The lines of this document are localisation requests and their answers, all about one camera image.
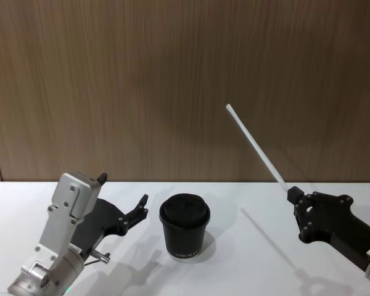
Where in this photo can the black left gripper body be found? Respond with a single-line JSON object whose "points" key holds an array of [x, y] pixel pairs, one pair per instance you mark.
{"points": [[101, 219]]}

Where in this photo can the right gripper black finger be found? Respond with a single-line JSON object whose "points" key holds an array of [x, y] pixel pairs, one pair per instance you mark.
{"points": [[302, 222], [308, 198]]}

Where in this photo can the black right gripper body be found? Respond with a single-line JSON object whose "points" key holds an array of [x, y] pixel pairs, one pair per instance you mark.
{"points": [[333, 219]]}

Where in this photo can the white drinking straw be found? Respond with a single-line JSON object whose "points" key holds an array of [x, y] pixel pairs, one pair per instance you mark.
{"points": [[257, 148]]}

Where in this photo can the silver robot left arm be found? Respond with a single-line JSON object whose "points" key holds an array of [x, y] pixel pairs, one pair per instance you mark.
{"points": [[58, 222]]}

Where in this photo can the black plastic cup lid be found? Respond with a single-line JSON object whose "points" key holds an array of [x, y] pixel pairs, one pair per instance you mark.
{"points": [[185, 209]]}

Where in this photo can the black paper cup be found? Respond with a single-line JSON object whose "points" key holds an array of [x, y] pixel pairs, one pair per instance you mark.
{"points": [[185, 243]]}

